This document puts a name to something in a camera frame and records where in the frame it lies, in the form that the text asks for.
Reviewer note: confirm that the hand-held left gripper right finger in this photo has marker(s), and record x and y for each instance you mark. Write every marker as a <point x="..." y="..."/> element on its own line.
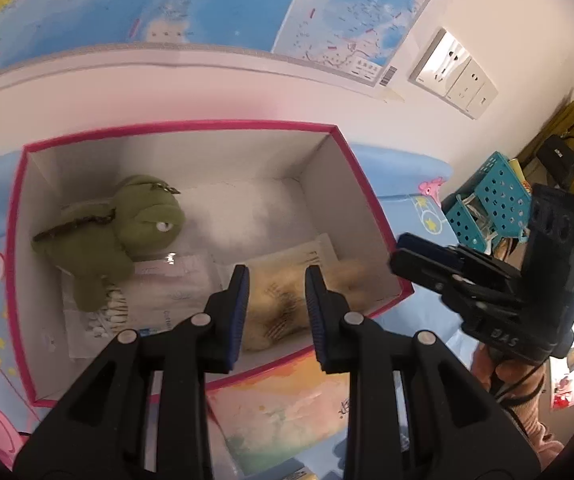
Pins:
<point x="314" y="310"/>

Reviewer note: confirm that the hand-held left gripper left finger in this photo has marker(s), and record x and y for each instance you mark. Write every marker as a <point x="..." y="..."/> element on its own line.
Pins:
<point x="237" y="310"/>

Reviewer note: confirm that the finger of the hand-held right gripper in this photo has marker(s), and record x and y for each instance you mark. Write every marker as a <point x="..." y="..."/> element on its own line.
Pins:
<point x="427" y="272"/>
<point x="432" y="246"/>

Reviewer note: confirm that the tan plush toy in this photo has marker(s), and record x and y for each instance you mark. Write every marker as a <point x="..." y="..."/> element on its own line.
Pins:
<point x="277" y="290"/>

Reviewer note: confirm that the pink cardboard box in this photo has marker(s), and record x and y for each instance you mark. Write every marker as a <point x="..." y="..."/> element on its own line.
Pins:
<point x="347" y="200"/>

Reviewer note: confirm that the person's right forearm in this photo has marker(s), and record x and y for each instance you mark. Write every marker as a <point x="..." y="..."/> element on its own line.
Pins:
<point x="532" y="435"/>

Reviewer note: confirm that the teal perforated basket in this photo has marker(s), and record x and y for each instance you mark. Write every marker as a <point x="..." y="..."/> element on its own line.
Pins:
<point x="467" y="220"/>
<point x="502" y="195"/>

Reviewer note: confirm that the cotton swab packet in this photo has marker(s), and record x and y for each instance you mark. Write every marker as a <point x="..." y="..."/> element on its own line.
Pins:
<point x="167" y="290"/>

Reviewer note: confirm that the black handbag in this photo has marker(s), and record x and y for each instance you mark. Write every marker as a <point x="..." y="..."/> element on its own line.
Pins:
<point x="559" y="157"/>

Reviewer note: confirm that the pastel tissue pack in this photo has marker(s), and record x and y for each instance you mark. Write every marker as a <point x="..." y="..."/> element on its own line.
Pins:
<point x="277" y="410"/>

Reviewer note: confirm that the red white toy figure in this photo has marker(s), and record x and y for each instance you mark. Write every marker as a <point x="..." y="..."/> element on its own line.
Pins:
<point x="567" y="390"/>

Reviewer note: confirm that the green plush dinosaur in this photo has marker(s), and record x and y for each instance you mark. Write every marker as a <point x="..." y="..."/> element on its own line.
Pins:
<point x="137" y="220"/>

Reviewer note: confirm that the white wall outlet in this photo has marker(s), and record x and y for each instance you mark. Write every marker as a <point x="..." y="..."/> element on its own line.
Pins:
<point x="467" y="82"/>
<point x="482" y="97"/>
<point x="437" y="62"/>

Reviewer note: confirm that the small wall map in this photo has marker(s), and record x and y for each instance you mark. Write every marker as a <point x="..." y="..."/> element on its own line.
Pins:
<point x="357" y="10"/>

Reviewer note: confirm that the large wall map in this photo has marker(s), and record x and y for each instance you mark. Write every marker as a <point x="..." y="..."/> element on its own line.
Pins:
<point x="117" y="0"/>

